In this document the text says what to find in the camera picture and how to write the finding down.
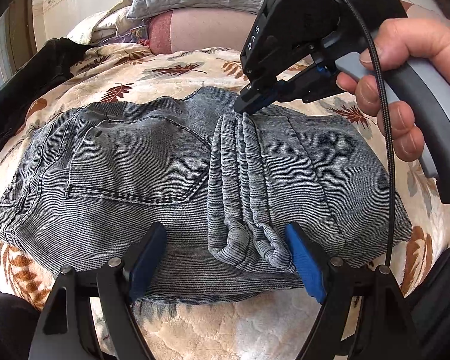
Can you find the grey-blue denim pants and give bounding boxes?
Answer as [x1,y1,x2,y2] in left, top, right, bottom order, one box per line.
[0,85,414,304]

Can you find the right hand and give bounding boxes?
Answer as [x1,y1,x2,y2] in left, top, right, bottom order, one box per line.
[335,16,450,163]

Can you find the leaf-pattern fleece blanket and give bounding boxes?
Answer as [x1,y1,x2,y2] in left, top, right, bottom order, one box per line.
[0,42,450,360]

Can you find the cream quilted cloth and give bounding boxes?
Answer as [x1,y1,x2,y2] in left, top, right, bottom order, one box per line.
[66,0,150,47]

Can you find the black jacket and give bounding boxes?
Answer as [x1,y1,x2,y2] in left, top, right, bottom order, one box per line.
[0,37,91,152]

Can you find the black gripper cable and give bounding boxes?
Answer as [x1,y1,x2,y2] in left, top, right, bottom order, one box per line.
[314,0,397,269]

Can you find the grey black gripper handle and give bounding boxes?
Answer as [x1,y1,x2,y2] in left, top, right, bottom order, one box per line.
[335,52,450,205]

